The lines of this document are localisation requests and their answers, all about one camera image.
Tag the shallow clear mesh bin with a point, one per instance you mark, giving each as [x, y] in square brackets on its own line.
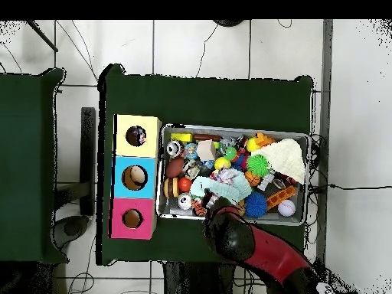
[171, 211]

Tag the plain wooden cube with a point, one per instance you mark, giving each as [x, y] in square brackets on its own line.
[205, 150]

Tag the black stand bar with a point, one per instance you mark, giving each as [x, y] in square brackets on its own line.
[88, 153]

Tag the black metal rod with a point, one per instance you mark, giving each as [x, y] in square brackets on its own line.
[42, 35]

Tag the cream knitted cloth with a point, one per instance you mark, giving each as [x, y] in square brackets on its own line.
[284, 159]

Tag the blue spiky ball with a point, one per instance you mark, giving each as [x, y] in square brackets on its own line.
[255, 205]

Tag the white baseball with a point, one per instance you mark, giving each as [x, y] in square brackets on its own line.
[287, 208]

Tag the toy hamburger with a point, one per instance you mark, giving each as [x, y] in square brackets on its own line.
[171, 187]

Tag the multicolour patterned cloth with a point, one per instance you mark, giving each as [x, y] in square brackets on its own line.
[226, 176]

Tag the plush tiger toy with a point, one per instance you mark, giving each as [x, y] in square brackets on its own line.
[199, 209]

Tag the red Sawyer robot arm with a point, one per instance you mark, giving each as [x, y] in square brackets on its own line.
[275, 254]

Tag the dark green side tablecloth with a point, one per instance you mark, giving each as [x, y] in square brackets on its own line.
[24, 153]

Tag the mint green cloth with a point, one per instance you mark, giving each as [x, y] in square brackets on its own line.
[235, 190]

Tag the large polka dot napkin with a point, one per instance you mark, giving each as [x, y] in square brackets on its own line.
[139, 137]

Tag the large dark green tablecloth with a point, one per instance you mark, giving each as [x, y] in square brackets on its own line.
[214, 98]

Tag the green spiky ball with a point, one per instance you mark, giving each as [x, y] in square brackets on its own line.
[258, 166]

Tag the orange ball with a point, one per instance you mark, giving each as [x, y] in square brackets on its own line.
[185, 184]

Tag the wooden box with three holes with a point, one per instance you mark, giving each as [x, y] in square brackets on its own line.
[122, 147]

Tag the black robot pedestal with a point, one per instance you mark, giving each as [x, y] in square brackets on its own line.
[190, 278]

